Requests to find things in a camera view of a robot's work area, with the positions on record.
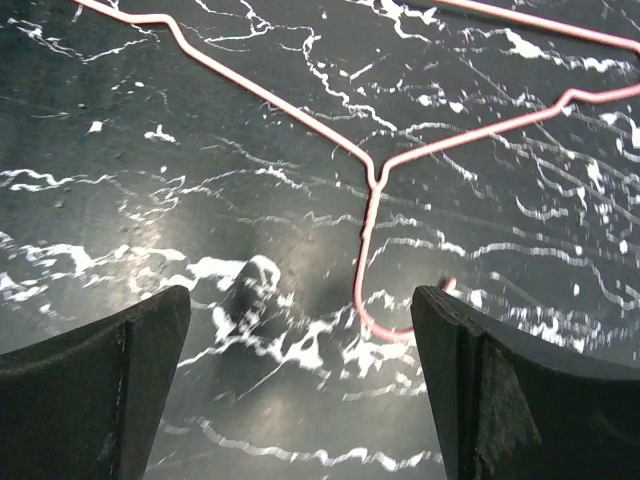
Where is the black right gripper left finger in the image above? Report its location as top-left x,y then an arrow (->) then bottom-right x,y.
1,286 -> 191,479

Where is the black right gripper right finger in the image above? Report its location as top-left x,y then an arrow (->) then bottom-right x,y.
411,286 -> 639,479

